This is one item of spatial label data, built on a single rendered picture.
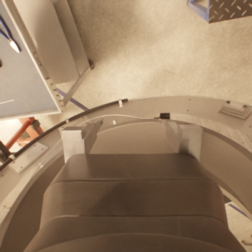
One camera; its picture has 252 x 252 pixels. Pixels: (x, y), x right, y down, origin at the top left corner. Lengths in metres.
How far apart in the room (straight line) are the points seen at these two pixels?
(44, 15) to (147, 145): 0.92
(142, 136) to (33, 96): 0.59
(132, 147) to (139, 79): 0.77
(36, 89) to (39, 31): 0.42
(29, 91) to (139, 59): 0.84
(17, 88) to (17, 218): 0.62
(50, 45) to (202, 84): 1.15
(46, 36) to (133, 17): 0.58
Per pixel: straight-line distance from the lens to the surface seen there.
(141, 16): 1.42
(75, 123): 1.03
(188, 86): 1.60
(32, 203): 0.79
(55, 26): 1.25
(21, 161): 0.98
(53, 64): 1.34
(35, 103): 1.07
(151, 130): 0.83
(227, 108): 0.90
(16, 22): 0.89
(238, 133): 0.82
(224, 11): 0.85
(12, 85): 1.08
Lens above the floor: 1.40
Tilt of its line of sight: 50 degrees down
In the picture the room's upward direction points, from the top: 169 degrees counter-clockwise
